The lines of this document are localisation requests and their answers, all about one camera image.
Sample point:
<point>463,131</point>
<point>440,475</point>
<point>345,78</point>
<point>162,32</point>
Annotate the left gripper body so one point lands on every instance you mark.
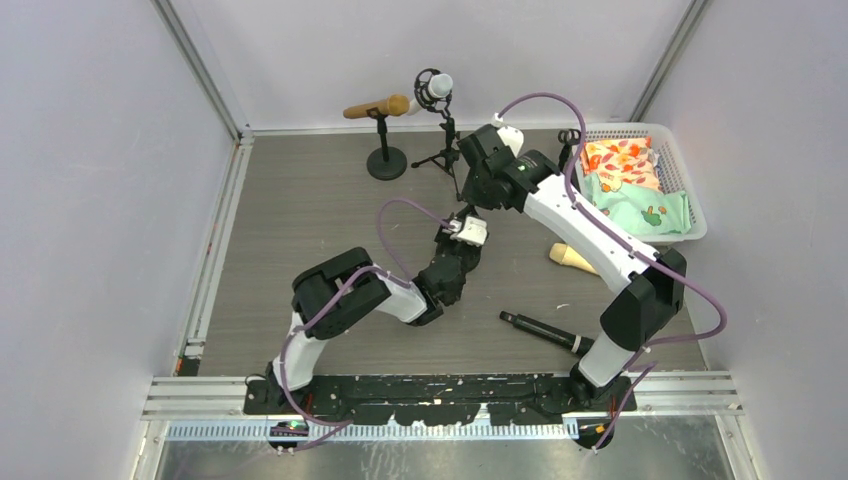
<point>465,250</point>

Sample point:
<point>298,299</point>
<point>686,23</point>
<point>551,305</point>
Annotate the cream yellow microphone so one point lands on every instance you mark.
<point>565,255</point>

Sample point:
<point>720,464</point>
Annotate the black round-base stand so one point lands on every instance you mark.
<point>385,163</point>
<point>569,140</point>

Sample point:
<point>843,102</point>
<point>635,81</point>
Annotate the gold microphone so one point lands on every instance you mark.
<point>393,105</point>

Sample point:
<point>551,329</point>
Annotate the white microphone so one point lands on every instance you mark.
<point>432,92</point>

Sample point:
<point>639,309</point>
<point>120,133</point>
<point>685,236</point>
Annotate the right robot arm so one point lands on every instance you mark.
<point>648,285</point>

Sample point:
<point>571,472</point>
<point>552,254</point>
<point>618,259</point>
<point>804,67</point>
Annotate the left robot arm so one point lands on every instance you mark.
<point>332,297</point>

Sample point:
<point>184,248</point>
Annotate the black microphone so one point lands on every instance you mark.
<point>576,344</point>

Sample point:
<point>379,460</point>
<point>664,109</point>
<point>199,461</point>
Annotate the green patterned cloth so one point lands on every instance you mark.
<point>640,211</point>

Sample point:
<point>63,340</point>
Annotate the white plastic basket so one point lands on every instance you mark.
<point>670,168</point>

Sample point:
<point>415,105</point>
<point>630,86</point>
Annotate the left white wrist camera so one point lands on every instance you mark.
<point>470,230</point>

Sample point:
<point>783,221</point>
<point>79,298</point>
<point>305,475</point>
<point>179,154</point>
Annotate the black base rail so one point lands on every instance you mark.
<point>441,400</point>

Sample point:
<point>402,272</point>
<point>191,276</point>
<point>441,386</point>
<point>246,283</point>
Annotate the aluminium corner post left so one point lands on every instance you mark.
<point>185,26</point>

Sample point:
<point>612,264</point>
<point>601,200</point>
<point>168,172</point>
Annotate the aluminium corner post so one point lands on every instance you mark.
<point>185,26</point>
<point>681,36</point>

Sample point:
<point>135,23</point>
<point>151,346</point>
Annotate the aluminium corner post right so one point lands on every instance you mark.
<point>681,36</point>

